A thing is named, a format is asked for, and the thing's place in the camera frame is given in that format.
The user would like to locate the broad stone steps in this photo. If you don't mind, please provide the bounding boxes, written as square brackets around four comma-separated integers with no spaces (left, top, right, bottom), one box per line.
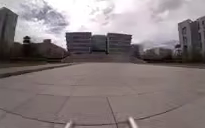
[63,53,144,64]

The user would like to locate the grey concrete slab pavement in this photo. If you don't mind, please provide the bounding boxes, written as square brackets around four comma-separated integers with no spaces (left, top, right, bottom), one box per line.
[0,61,205,128]

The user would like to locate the wide multi-storey building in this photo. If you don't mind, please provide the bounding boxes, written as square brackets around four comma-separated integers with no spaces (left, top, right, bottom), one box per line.
[65,31,134,55]

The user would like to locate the low brown building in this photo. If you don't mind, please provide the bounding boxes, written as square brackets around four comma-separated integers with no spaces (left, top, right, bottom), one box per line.
[9,35,68,61]

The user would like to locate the low pale building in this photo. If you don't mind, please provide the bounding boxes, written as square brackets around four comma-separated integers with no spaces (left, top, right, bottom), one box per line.
[145,46,175,60]

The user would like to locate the robot's own part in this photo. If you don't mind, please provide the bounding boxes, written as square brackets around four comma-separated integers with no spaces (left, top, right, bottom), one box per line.
[127,116,139,128]
[64,119,74,128]

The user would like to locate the raised stone kerb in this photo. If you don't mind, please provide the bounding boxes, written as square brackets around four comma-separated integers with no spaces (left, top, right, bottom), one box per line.
[0,62,76,81]

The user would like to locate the grey building with windows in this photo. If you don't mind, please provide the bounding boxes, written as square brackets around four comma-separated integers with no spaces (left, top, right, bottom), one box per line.
[177,12,205,62]

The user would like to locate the tall grey building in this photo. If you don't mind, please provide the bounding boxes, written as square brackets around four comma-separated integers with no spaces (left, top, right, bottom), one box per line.
[0,3,19,62]

